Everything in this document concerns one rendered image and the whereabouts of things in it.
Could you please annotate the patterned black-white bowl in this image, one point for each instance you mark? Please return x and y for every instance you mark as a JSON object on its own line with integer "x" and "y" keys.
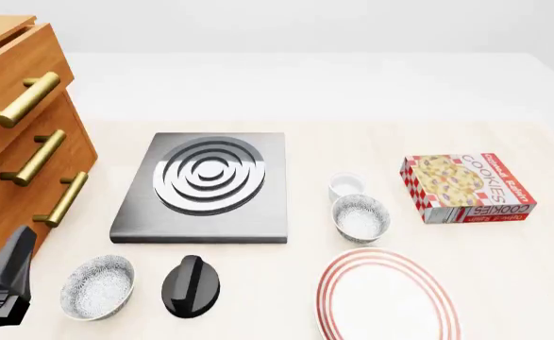
{"x": 98, "y": 288}
{"x": 360, "y": 217}

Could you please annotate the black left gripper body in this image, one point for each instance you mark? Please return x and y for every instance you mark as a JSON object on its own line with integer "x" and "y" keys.
{"x": 3, "y": 304}

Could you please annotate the round black stove knob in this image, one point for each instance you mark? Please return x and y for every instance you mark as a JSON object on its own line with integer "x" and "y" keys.
{"x": 189, "y": 287}

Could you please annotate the flat black stove plate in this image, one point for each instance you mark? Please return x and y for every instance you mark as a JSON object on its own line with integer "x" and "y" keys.
{"x": 135, "y": 219}

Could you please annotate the printed cookies box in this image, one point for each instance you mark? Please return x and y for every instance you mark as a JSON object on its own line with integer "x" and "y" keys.
{"x": 460, "y": 180}

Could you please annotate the white plate with red rings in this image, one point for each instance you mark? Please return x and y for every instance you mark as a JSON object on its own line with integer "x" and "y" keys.
{"x": 385, "y": 301}

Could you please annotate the wooden drawer, closed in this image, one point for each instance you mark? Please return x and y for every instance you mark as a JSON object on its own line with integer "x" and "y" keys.
{"x": 45, "y": 117}
{"x": 71, "y": 159}

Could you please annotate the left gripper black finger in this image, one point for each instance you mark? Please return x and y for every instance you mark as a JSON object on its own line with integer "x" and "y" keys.
{"x": 10, "y": 258}

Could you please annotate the wooden drawer, slightly open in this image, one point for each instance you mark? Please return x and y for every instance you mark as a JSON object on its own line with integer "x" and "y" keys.
{"x": 3, "y": 71}

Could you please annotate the wooden cabinet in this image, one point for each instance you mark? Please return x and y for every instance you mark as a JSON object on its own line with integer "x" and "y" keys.
{"x": 3, "y": 212}

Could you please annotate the small white ramekin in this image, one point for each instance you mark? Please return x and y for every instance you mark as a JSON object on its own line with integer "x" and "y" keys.
{"x": 347, "y": 184}

